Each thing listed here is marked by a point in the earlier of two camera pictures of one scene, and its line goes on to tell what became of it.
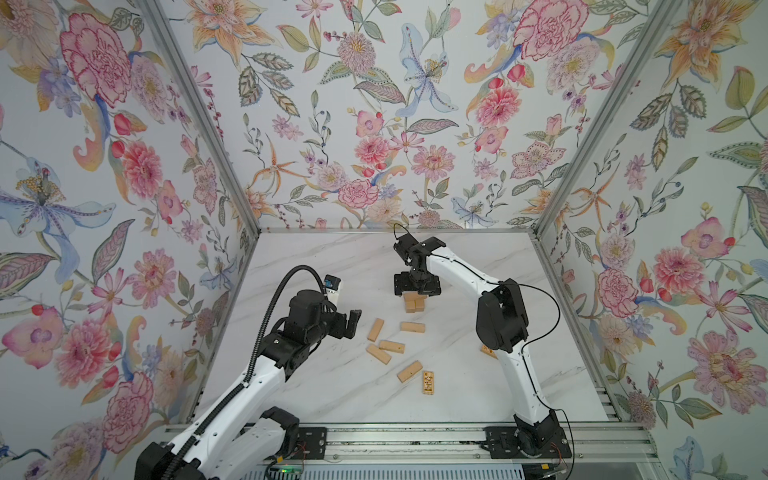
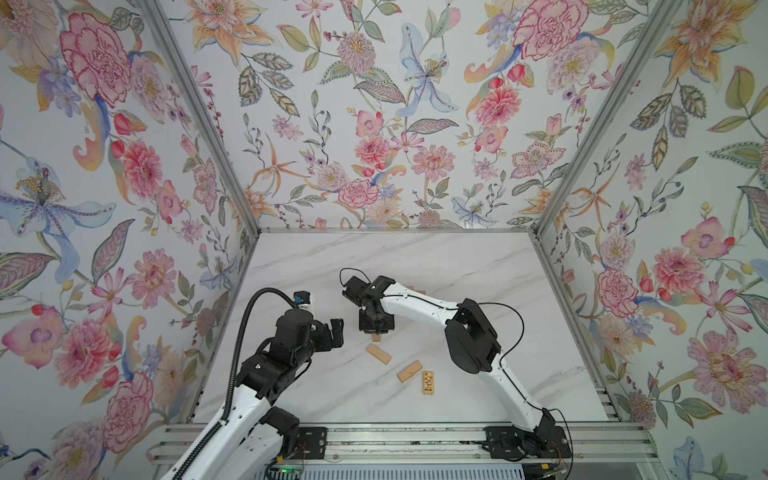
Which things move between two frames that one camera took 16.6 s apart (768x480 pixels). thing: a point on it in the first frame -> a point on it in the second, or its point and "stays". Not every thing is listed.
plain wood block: x=381 y=355 stays
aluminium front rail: x=461 y=443 stays
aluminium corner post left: x=179 y=64 stays
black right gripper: x=400 y=283 -> x=387 y=326
